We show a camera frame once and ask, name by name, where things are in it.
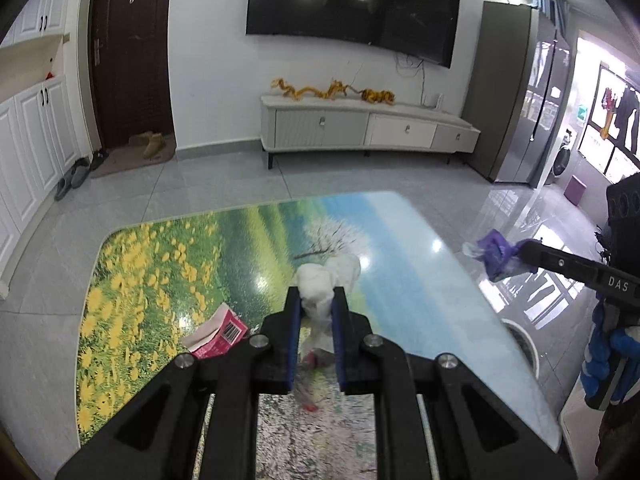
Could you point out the white router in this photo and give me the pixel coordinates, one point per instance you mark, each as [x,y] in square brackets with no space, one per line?
[439,101]

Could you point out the washing machine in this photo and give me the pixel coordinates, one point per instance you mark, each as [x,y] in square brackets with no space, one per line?
[561,160]

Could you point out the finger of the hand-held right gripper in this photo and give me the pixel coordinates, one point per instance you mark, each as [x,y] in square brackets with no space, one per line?
[575,267]

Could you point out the yellow dragon ornament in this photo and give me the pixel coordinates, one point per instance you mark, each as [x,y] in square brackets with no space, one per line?
[337,91]
[295,91]
[377,96]

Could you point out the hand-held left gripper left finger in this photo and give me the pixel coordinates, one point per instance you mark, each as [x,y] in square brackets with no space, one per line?
[294,340]

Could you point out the dark brown door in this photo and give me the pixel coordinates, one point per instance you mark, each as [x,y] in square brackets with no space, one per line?
[135,60]

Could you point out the white grey television stand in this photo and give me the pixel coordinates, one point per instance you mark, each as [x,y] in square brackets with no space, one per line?
[325,125]

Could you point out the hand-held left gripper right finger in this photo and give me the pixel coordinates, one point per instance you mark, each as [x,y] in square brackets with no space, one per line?
[339,340]

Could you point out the person's right hand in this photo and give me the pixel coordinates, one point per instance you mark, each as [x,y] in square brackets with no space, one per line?
[607,360]

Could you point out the pink red snack carton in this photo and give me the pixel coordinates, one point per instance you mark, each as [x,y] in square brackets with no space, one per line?
[220,332]

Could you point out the blue curtain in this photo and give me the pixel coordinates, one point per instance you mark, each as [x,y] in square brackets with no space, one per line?
[552,10]

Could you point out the purple plastic bag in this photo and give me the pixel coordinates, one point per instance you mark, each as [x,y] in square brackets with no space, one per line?
[495,255]

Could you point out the grey slipper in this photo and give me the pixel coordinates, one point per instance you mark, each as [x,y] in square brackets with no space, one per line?
[80,174]
[63,188]

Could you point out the grey refrigerator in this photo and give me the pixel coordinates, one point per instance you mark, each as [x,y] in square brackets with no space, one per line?
[505,95]

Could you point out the dark shoes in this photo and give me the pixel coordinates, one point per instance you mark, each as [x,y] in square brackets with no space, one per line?
[98,160]

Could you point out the white plastic bag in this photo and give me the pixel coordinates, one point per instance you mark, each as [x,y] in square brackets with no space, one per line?
[320,290]

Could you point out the purple stool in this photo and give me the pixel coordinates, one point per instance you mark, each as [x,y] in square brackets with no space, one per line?
[576,191]

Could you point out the black wall television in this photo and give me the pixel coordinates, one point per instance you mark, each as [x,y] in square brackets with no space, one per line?
[350,5]

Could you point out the brown doormat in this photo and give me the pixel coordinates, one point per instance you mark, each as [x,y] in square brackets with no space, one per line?
[120,162]

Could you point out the white trash bin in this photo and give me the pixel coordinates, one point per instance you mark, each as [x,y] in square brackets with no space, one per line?
[525,345]

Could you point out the window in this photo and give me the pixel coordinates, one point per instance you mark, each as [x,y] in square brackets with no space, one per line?
[612,150]

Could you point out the white shoe cabinet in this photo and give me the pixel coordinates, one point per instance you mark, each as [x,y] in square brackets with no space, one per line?
[30,140]

